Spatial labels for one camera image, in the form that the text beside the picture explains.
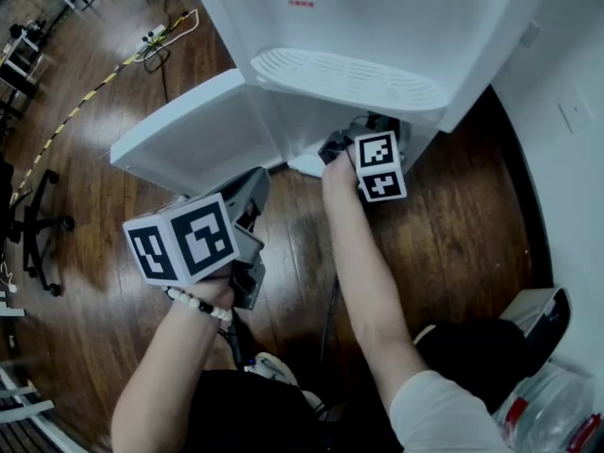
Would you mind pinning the white and black appliance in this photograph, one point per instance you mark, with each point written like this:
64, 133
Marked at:
538, 319

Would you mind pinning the yellow black floor tape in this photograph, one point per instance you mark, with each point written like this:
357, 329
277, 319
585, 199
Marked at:
71, 111

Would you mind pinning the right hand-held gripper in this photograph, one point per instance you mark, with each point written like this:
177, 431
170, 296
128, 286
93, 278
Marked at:
380, 168

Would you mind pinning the white slatted rack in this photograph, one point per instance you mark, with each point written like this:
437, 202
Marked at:
23, 406

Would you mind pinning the black office chair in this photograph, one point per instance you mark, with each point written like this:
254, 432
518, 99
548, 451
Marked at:
33, 224

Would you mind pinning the person's right hand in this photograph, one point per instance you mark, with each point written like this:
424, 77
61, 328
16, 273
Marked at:
340, 175

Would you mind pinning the white desk frame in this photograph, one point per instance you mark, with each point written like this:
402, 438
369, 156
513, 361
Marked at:
9, 310

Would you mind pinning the person's right white shoe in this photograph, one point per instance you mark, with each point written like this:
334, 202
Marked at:
424, 333

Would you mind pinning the person's left white shoe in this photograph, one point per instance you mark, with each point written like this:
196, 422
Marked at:
276, 368

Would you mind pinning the white water dispenser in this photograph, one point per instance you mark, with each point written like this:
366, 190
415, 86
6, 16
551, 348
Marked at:
358, 26

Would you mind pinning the white wall socket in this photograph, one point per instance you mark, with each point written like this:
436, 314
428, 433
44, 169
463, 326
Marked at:
531, 33

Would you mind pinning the person's black trousers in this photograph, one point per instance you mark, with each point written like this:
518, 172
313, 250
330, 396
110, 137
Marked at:
255, 418

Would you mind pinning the person's left forearm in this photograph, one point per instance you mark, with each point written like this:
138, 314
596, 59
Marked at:
170, 371

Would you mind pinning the white power strip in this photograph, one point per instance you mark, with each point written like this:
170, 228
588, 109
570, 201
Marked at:
151, 36

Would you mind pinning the person's white shoe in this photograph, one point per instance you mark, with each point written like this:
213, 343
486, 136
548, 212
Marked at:
424, 333
276, 368

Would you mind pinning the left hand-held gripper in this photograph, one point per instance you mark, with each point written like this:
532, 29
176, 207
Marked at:
184, 243

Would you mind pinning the person's white shirt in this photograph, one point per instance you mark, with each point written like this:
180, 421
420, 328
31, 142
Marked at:
439, 418

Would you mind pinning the person's right forearm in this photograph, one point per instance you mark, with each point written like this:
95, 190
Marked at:
368, 290

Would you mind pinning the white wall plate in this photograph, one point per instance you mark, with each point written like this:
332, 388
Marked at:
575, 111

